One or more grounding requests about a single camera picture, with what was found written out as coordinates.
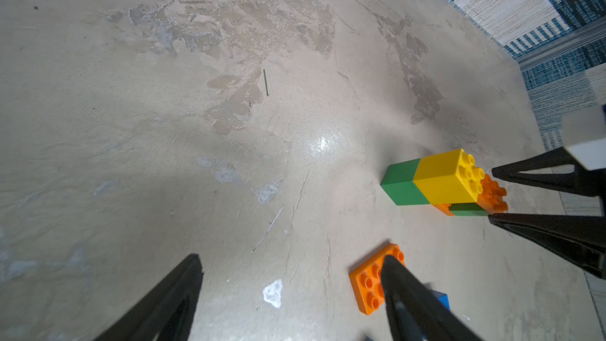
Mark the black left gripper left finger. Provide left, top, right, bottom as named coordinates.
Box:
left=96, top=254, right=204, bottom=340

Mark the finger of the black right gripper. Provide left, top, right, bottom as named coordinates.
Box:
left=492, top=147, right=605, bottom=198
left=489, top=213, right=605, bottom=279

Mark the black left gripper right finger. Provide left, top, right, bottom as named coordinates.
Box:
left=381, top=255, right=480, bottom=340

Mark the light green lego brick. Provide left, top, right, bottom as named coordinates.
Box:
left=449, top=203, right=489, bottom=216

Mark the yellow lego brick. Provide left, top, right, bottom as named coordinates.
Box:
left=413, top=148, right=485, bottom=205

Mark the dark green lego brick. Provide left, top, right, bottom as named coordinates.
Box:
left=380, top=159, right=429, bottom=206

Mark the blue lego brick centre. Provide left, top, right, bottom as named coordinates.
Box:
left=432, top=290, right=451, bottom=310

